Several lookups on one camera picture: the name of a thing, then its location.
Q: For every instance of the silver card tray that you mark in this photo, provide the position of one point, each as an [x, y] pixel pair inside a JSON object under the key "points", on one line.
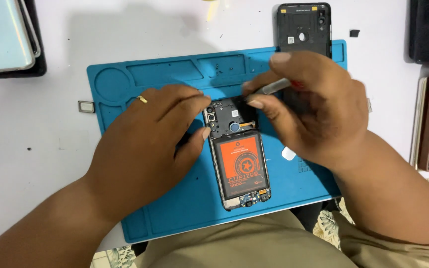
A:
{"points": [[86, 107]]}

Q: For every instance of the person's khaki shirt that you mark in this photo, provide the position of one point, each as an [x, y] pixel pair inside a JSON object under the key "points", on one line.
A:
{"points": [[244, 245]]}

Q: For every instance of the group of tiny black screws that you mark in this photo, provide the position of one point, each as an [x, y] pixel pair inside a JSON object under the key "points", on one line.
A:
{"points": [[217, 69]]}

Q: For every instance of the orange and black phone battery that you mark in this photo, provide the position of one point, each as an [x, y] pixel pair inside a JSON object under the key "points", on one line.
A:
{"points": [[241, 163]]}

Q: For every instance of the person's right hand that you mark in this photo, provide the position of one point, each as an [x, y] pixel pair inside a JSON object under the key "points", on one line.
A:
{"points": [[322, 115]]}

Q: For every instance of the smartphone without back cover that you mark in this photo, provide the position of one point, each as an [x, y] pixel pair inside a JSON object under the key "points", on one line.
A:
{"points": [[229, 115]]}

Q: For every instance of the white plastic opening pick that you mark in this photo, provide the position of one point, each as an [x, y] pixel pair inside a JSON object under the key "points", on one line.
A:
{"points": [[288, 153]]}

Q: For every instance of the small black plastic piece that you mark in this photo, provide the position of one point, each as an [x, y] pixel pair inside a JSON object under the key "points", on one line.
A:
{"points": [[354, 33]]}

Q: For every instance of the light tablet with silver rim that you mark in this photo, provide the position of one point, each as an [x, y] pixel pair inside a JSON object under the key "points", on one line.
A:
{"points": [[0, 33]]}

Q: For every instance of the black phone back cover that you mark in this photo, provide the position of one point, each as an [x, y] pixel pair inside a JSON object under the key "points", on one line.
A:
{"points": [[304, 26]]}

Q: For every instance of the blue silicone repair mat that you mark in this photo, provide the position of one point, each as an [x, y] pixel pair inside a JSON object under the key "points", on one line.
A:
{"points": [[162, 70]]}

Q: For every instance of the person's left hand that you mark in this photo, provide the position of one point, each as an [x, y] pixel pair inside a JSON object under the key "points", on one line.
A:
{"points": [[136, 156]]}

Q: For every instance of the silver precision screwdriver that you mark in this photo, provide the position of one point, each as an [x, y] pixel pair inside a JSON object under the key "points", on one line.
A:
{"points": [[274, 87]]}

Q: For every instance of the pale gold phone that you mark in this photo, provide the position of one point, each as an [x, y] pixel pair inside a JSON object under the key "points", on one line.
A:
{"points": [[419, 123]]}

